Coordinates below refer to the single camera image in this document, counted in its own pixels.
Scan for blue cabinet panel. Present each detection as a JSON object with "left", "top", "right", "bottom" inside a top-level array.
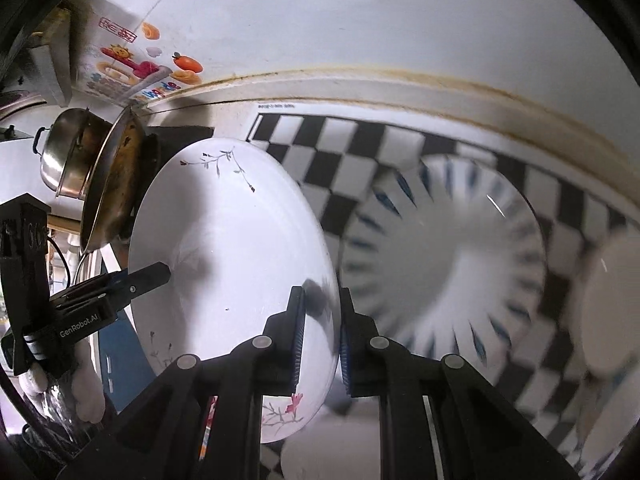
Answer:
[{"left": 98, "top": 311, "right": 155, "bottom": 412}]

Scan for black white checkered mat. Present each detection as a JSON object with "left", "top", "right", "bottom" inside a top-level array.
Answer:
[{"left": 248, "top": 112, "right": 639, "bottom": 479}]

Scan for brown worn frying pan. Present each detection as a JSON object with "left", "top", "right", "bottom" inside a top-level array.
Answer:
[{"left": 80, "top": 107, "right": 160, "bottom": 254}]

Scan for white plate with speckles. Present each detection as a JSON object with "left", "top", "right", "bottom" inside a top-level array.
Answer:
[{"left": 281, "top": 399, "right": 381, "bottom": 480}]

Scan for stainless steel pot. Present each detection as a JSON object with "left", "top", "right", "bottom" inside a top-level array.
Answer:
[{"left": 32, "top": 107, "right": 112, "bottom": 200}]

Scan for white bowl top right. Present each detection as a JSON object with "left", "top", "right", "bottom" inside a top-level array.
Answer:
[{"left": 567, "top": 230, "right": 639, "bottom": 377}]

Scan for white plate, blue stripes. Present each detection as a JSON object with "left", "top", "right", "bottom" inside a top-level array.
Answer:
[{"left": 340, "top": 156, "right": 546, "bottom": 368}]

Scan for colourful food wall sticker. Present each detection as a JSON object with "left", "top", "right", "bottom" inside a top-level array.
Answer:
[{"left": 73, "top": 0, "right": 204, "bottom": 105}]

